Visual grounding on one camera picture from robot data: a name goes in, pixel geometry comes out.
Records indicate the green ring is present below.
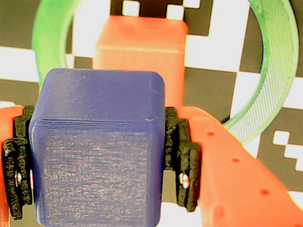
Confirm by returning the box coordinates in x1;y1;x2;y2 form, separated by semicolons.
32;0;299;147

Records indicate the red cube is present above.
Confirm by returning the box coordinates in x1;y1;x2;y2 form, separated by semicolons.
93;15;189;108

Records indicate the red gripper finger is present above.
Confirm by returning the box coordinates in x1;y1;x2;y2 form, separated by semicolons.
164;106;303;227
0;105;35;227

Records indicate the black white marker checkerboard mat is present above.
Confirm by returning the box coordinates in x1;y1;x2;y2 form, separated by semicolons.
0;0;303;227

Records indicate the blue cube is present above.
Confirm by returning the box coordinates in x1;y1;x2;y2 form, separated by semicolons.
28;68;166;227

